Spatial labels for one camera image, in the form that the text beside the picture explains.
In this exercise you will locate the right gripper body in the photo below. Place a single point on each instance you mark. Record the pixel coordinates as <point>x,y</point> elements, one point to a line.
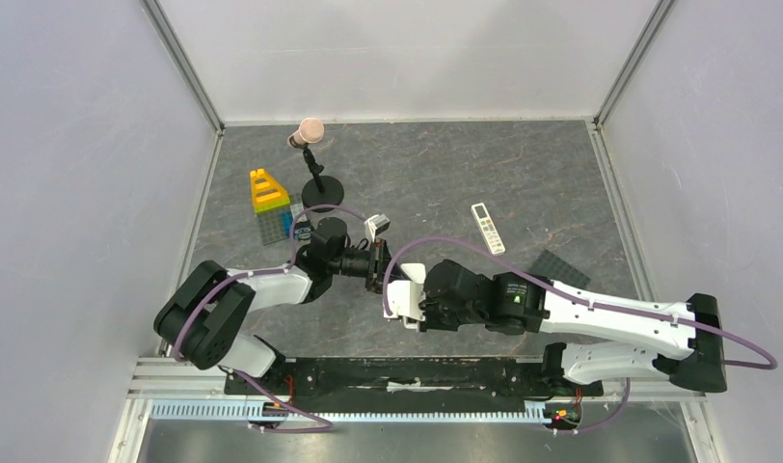
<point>426,307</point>

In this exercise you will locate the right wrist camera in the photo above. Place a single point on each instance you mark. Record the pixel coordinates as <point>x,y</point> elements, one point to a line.
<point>403,297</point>

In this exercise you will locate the white cable duct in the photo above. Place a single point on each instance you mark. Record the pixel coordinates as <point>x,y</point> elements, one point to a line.
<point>252,410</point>

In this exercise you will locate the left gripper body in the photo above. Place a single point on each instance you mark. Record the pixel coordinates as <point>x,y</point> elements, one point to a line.
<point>376,274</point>

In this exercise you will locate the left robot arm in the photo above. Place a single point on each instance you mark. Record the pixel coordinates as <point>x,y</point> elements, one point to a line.
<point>203,320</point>

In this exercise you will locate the yellow toy brick tower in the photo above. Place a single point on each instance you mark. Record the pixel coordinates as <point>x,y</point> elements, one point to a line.
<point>267,194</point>

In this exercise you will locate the dark studded baseplate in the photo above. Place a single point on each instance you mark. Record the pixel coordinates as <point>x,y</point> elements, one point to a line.
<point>551,266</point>

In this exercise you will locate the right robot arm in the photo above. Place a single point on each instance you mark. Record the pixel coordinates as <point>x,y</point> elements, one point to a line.
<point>635,339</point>

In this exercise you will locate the pink microphone on stand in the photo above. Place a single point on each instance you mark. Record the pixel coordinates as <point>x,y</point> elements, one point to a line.
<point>325,192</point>

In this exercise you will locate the long white remote control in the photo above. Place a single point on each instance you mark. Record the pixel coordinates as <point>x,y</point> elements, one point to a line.
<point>487,228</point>

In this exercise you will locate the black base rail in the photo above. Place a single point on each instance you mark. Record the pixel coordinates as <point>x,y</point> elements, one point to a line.
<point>418,384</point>

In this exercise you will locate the blue toy brick block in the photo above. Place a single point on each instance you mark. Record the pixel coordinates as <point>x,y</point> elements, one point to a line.
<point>274,225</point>

